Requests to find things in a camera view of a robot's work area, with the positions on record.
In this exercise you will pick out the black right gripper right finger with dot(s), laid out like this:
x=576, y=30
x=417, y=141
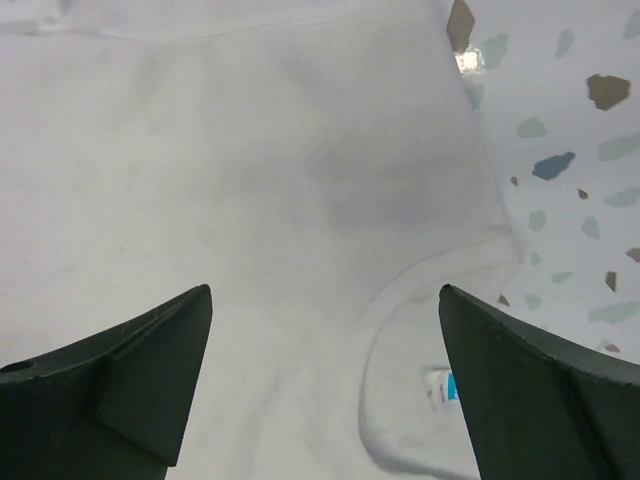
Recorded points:
x=538, y=406

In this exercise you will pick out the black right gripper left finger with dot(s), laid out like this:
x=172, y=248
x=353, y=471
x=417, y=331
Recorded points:
x=114, y=405

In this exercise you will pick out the white t-shirt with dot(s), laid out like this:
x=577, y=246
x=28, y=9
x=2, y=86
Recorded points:
x=315, y=163

